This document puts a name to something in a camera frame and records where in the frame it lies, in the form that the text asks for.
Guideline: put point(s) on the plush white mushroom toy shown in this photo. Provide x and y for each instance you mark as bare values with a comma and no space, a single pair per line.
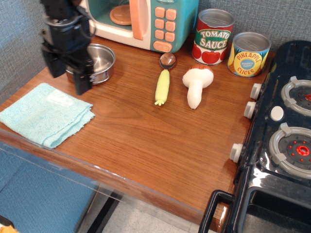
196,79

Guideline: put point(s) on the orange microwave turntable plate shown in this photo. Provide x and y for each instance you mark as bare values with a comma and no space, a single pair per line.
121,15

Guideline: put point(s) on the black toy stove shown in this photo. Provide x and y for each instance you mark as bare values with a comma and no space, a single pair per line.
272,191

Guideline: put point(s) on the orange object at corner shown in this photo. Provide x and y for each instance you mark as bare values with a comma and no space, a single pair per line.
6,226

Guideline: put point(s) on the teal toy microwave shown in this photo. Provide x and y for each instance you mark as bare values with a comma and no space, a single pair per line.
157,25

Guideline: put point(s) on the pineapple slices can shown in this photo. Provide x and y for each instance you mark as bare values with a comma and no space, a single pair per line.
248,54

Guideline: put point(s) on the spoon with yellow handle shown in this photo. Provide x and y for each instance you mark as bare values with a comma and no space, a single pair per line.
167,61

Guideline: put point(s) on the tomato sauce can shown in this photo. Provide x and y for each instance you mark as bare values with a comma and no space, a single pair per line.
213,31

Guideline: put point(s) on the clear acrylic barrier panel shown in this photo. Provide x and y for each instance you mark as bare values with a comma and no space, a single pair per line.
38,196

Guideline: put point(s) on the stainless steel pot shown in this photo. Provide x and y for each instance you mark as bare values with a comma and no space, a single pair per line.
104,59

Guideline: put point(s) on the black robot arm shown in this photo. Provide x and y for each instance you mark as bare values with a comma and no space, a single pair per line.
63,9

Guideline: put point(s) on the light blue cloth napkin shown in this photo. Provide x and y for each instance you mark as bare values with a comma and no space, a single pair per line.
47,116

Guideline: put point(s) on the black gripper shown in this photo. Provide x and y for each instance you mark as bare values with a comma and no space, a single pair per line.
65,43

